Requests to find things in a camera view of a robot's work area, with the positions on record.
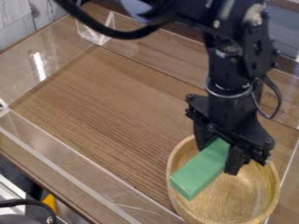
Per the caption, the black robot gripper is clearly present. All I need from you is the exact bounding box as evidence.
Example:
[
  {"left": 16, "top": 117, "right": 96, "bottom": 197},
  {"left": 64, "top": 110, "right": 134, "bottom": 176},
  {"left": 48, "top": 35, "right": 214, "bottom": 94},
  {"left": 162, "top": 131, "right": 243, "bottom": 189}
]
[{"left": 186, "top": 84, "right": 277, "bottom": 176}]

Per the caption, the green rectangular block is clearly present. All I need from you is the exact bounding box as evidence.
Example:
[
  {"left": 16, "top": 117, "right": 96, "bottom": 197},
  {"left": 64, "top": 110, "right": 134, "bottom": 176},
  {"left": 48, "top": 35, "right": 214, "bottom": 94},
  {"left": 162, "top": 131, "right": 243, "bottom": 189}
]
[{"left": 171, "top": 138, "right": 230, "bottom": 200}]

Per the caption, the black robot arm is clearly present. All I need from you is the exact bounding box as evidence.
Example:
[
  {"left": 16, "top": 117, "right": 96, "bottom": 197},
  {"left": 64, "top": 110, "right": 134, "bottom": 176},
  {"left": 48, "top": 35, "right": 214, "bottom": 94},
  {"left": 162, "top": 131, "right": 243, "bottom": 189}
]
[{"left": 120, "top": 0, "right": 282, "bottom": 175}]

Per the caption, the brown wooden bowl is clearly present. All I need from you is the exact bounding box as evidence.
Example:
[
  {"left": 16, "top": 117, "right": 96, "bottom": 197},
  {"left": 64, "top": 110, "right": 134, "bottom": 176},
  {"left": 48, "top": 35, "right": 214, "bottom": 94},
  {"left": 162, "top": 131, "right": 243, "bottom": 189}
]
[{"left": 166, "top": 136, "right": 281, "bottom": 224}]

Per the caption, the yellow object under table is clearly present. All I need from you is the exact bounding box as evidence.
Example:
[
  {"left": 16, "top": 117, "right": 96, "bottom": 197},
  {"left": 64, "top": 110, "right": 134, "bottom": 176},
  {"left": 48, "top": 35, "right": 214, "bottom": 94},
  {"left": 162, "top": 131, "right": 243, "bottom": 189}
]
[{"left": 42, "top": 194, "right": 58, "bottom": 212}]

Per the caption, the clear acrylic corner bracket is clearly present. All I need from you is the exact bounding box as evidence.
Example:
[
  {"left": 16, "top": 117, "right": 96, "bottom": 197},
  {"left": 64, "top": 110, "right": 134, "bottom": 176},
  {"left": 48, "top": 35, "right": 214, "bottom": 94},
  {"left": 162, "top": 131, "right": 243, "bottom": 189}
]
[{"left": 76, "top": 12, "right": 116, "bottom": 46}]

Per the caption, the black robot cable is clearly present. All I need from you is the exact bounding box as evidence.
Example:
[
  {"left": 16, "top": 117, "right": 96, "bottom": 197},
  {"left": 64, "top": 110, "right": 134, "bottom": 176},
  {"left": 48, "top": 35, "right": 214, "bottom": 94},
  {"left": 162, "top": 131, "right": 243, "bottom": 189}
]
[{"left": 54, "top": 0, "right": 177, "bottom": 40}]

